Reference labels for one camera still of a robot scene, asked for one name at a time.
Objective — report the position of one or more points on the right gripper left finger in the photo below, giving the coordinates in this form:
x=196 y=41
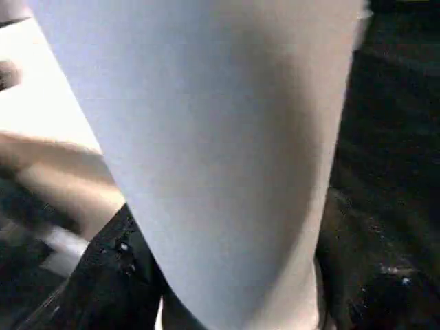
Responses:
x=110 y=282

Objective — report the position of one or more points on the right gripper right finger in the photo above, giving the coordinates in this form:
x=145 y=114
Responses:
x=378 y=268

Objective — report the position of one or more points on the white plastic table leg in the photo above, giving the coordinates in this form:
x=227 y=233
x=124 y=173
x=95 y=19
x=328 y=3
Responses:
x=206 y=137

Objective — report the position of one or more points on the white plastic table top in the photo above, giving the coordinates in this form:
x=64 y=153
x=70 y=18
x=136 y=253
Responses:
x=41 y=103

